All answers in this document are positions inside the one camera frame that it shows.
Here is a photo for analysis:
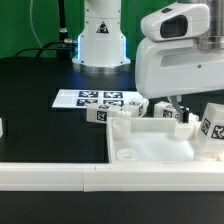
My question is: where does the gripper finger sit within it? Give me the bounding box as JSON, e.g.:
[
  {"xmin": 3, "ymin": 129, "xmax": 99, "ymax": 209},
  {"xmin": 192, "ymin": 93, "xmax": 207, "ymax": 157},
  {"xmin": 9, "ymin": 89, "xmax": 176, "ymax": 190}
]
[{"xmin": 169, "ymin": 96, "xmax": 189, "ymax": 123}]

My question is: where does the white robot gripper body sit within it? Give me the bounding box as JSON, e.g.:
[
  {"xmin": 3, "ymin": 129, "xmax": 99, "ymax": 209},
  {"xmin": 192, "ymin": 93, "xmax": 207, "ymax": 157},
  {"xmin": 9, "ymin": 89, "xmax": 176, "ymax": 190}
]
[{"xmin": 135, "ymin": 38, "xmax": 224, "ymax": 99}]

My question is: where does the white square tabletop tray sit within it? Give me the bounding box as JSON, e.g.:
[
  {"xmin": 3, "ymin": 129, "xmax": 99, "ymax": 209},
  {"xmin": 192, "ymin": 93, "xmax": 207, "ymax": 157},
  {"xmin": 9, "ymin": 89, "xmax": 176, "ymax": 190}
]
[{"xmin": 107, "ymin": 118, "xmax": 220, "ymax": 163}]

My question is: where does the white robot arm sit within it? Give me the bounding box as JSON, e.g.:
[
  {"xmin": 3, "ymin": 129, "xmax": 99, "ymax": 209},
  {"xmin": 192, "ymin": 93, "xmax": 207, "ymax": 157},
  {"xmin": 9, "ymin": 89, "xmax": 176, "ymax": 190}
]
[{"xmin": 72, "ymin": 0, "xmax": 224, "ymax": 109}]

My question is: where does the paper sheet with tags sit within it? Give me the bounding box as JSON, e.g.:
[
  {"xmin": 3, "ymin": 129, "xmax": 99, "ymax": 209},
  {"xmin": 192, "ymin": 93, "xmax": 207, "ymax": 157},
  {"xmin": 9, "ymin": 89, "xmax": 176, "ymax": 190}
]
[{"xmin": 52, "ymin": 89, "xmax": 141, "ymax": 109}]

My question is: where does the black pole stand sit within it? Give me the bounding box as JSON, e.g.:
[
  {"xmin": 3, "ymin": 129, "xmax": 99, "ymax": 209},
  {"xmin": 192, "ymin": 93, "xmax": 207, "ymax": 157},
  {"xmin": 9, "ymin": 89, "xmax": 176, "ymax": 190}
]
[{"xmin": 57, "ymin": 0, "xmax": 69, "ymax": 60}]

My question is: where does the green backdrop curtain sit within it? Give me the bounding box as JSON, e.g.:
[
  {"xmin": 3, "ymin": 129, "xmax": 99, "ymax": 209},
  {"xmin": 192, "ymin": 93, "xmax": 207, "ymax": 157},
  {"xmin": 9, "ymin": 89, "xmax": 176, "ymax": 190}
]
[{"xmin": 0, "ymin": 0, "xmax": 175, "ymax": 60}]

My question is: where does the white left fence piece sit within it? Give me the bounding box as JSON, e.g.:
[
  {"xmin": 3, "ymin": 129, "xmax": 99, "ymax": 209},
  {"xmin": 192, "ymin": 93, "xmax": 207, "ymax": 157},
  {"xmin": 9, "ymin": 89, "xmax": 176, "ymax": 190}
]
[{"xmin": 0, "ymin": 118, "xmax": 3, "ymax": 138}]

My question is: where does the white front fence bar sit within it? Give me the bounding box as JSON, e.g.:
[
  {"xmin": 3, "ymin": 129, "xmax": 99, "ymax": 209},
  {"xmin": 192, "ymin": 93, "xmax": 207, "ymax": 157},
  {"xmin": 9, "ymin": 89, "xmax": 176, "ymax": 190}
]
[{"xmin": 0, "ymin": 162, "xmax": 224, "ymax": 192}]

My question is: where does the black cable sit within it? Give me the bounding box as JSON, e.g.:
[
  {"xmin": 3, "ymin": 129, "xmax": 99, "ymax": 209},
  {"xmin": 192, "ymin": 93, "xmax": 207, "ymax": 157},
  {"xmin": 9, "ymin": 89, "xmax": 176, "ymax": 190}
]
[{"xmin": 14, "ymin": 40, "xmax": 78, "ymax": 58}]

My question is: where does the white hanging cable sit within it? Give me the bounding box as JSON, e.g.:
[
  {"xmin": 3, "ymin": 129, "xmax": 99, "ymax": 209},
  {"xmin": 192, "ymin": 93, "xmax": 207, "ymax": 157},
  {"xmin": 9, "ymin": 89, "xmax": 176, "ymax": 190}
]
[{"xmin": 29, "ymin": 0, "xmax": 44, "ymax": 48}]

